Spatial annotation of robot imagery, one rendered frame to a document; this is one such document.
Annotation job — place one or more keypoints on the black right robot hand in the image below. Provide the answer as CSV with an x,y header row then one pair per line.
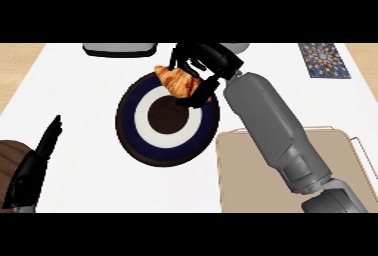
x,y
215,60

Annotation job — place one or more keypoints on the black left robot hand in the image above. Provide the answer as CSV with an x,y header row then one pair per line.
x,y
34,166

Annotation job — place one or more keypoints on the golden brown croissant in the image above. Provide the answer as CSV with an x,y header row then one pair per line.
x,y
177,81

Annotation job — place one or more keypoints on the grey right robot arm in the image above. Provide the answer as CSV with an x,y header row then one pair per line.
x,y
274,133

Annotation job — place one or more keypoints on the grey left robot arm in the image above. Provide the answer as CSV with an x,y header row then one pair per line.
x,y
25,209

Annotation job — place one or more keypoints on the round blue white brown plate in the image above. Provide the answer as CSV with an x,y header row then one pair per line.
x,y
166,133

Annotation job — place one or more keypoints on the beige tray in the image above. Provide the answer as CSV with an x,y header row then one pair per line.
x,y
255,186

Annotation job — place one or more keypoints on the brown wooden round object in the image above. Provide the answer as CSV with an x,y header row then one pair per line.
x,y
10,166

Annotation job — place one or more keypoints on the grey rounded object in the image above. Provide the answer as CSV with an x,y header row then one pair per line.
x,y
236,47

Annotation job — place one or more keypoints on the colourful patterned mat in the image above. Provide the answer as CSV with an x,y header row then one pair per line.
x,y
324,61

